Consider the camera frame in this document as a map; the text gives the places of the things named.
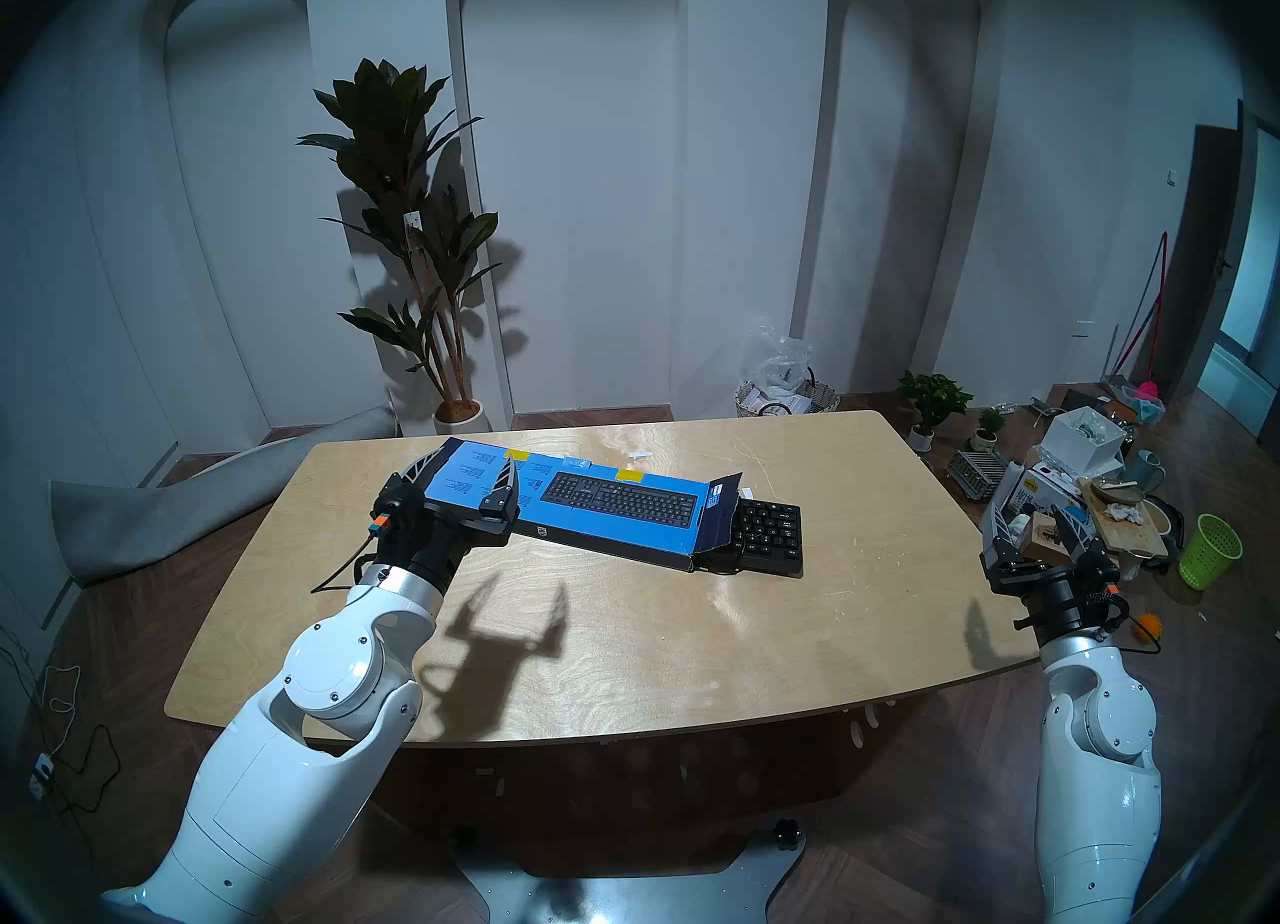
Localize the white printed carton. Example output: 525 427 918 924
985 462 1093 553

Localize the green plastic cup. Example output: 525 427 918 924
1178 514 1244 591

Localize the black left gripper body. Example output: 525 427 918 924
370 477 521 595

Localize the red handled broom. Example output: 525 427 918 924
1105 232 1170 404

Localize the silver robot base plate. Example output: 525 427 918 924
455 822 807 924

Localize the open white carton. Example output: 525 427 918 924
1040 407 1129 479

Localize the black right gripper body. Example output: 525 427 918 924
985 544 1131 645

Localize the light wooden board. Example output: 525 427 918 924
1080 477 1170 559

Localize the grey wire rack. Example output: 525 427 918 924
947 449 1011 502

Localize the tall dark green plant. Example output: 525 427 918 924
298 57 502 409

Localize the grey rolled mat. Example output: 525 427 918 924
50 404 399 586

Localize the thin floor cable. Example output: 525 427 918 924
0 622 122 815

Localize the clear plastic bag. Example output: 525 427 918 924
745 322 816 395

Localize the bushy small potted plant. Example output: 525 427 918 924
897 370 974 454

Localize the blue cardboard keyboard box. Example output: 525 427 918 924
415 437 746 574

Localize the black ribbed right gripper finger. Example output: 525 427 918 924
1060 509 1117 575
981 497 1027 573

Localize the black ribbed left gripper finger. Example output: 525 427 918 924
378 442 452 519
479 458 522 526

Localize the woven wicker basket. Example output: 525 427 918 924
735 379 841 419

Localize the black computer keyboard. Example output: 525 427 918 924
700 497 805 579

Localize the dark wooden door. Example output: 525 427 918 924
1165 122 1247 401

